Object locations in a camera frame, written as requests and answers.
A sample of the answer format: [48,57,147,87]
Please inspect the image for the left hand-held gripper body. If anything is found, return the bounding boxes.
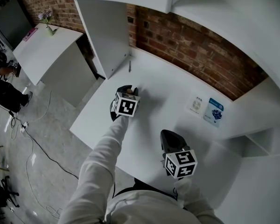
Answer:
[109,90,141,122]

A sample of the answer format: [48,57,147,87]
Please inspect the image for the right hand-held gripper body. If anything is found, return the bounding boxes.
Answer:
[160,129,198,180]

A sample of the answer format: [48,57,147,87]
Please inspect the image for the person's left forearm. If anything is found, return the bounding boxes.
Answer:
[57,115,131,224]

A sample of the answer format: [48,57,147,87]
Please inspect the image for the person's right forearm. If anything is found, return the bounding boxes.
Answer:
[173,177,224,224]

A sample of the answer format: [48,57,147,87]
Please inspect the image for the white table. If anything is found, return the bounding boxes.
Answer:
[69,46,280,224]

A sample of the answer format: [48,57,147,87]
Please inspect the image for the white upright cabinet panel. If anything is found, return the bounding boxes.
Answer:
[74,0,132,80]

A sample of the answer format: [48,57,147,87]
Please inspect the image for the white flat packet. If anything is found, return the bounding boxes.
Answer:
[186,95,205,118]

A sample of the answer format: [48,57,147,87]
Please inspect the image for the person's white-clad torso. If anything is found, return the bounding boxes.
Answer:
[105,179,201,224]

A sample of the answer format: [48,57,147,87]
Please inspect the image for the blue flat packet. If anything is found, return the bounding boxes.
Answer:
[203,97,225,128]

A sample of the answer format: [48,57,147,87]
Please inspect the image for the white side desk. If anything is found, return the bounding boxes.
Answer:
[12,23,99,107]

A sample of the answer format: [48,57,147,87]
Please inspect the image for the white cubby shelf unit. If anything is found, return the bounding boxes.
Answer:
[224,77,280,158]

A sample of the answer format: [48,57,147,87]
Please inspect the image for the vase with purple flowers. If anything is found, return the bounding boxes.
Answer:
[37,8,58,37]

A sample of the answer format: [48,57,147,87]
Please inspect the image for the pink flat box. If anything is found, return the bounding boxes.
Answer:
[22,27,37,42]

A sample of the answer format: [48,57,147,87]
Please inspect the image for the white overhead shelf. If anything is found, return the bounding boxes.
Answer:
[64,0,280,95]

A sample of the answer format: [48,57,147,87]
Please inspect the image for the dark monitor screen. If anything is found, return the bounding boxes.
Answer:
[0,0,34,50]

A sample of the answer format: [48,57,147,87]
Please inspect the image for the black office chair base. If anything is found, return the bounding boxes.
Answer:
[0,175,21,216]

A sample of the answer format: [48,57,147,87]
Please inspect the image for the black floor cable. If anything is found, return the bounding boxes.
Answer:
[4,110,80,180]

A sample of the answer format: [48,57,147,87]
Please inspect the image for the white floor cable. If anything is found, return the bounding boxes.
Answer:
[10,90,63,217]

